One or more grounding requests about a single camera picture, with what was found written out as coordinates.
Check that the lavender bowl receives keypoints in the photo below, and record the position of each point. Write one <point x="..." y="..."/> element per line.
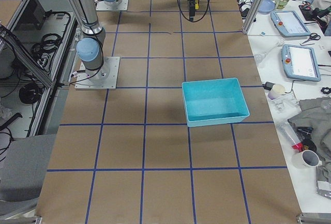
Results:
<point x="266" y="6"/>

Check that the upper teach pendant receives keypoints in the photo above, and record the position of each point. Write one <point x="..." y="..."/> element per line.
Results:
<point x="289" y="24"/>

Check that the teach pendant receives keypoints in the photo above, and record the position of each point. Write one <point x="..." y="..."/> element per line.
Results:
<point x="289" y="24"/>
<point x="300" y="63"/>

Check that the turquoise plastic bin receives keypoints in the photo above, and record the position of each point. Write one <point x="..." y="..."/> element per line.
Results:
<point x="214" y="102"/>

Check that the lower teach pendant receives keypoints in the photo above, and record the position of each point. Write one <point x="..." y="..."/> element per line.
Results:
<point x="300" y="63"/>

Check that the white purple cup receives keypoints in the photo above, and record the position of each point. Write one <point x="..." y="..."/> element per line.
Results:
<point x="276" y="91"/>

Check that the black scissors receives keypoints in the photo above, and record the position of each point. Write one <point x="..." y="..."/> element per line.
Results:
<point x="313" y="36"/>

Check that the grey cloth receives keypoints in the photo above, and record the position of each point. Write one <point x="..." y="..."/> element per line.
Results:
<point x="315" y="113"/>

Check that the red clear tube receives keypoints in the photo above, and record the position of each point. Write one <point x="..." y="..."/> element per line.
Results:
<point x="290" y="136"/>

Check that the white mug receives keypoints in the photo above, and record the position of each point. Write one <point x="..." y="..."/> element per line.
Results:
<point x="306" y="159"/>

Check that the grey chair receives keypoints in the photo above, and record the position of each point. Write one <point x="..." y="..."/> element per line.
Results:
<point x="23" y="173"/>

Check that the aluminium frame post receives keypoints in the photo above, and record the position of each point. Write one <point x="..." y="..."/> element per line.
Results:
<point x="251" y="16"/>

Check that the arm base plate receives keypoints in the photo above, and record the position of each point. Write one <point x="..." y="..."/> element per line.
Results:
<point x="105" y="78"/>
<point x="112" y="5"/>

